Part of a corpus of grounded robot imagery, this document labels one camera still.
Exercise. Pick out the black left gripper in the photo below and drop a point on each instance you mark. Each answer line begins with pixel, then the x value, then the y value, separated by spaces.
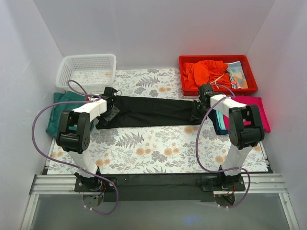
pixel 111 113

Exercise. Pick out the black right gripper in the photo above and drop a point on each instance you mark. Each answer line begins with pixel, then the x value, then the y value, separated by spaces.
pixel 198 113

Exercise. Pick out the black t shirt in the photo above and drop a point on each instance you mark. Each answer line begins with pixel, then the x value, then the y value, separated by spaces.
pixel 152 112

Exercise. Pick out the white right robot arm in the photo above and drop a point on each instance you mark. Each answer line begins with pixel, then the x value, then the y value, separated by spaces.
pixel 245 128

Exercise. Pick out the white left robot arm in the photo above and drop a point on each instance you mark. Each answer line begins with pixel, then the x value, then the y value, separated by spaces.
pixel 75 128

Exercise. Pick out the navy blue folded shirt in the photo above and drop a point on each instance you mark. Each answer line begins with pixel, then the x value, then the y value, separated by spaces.
pixel 212 116

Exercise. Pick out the turquoise folded shirt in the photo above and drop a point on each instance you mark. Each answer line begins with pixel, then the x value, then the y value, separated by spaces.
pixel 220 121

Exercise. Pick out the orange crumpled shirt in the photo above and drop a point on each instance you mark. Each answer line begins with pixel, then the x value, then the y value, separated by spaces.
pixel 206 72

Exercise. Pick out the floral patterned table mat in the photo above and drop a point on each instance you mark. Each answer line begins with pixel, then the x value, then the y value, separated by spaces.
pixel 159 149

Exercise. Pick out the white plastic basket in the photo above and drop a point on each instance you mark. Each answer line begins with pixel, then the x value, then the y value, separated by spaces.
pixel 94 72

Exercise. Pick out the patterned pastel cloth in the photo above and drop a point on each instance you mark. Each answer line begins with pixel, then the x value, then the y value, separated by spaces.
pixel 237 76

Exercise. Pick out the magenta folded shirt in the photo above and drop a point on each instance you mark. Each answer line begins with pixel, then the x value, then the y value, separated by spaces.
pixel 251 100

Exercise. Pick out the teal green folded shirt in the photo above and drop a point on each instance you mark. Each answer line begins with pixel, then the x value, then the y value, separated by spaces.
pixel 68 96

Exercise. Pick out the aluminium mounting rail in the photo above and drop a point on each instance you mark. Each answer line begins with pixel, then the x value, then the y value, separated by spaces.
pixel 165 186

